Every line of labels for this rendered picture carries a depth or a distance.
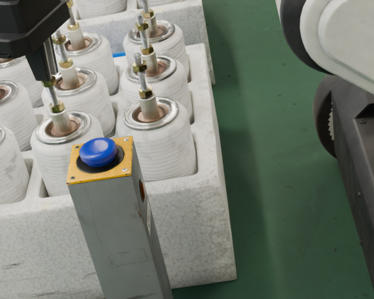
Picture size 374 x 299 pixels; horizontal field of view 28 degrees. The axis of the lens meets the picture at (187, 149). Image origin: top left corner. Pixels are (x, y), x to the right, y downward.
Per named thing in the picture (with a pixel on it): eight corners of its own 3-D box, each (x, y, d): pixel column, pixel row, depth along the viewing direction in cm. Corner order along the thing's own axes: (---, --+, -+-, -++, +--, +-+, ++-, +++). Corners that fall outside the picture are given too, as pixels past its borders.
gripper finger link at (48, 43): (59, 75, 94) (46, 31, 90) (38, 73, 95) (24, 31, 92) (66, 69, 95) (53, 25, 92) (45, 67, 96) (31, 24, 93)
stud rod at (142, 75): (152, 105, 97) (140, 55, 92) (144, 107, 97) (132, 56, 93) (152, 101, 98) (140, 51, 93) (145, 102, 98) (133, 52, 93)
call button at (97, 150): (120, 148, 83) (116, 133, 81) (118, 169, 79) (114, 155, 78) (84, 153, 83) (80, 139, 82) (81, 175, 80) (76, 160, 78)
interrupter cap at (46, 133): (50, 113, 103) (48, 109, 103) (100, 114, 101) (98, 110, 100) (27, 146, 97) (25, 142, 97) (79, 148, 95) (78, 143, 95)
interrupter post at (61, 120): (59, 124, 100) (53, 104, 99) (75, 124, 100) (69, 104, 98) (52, 134, 99) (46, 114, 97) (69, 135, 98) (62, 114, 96)
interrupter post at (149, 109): (139, 120, 98) (134, 99, 96) (146, 110, 100) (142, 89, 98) (156, 121, 97) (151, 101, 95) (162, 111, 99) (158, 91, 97)
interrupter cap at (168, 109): (114, 130, 97) (113, 126, 97) (137, 98, 103) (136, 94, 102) (166, 134, 94) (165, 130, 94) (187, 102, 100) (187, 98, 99)
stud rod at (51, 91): (65, 115, 98) (49, 67, 94) (63, 120, 98) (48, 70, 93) (57, 117, 99) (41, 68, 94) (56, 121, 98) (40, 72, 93)
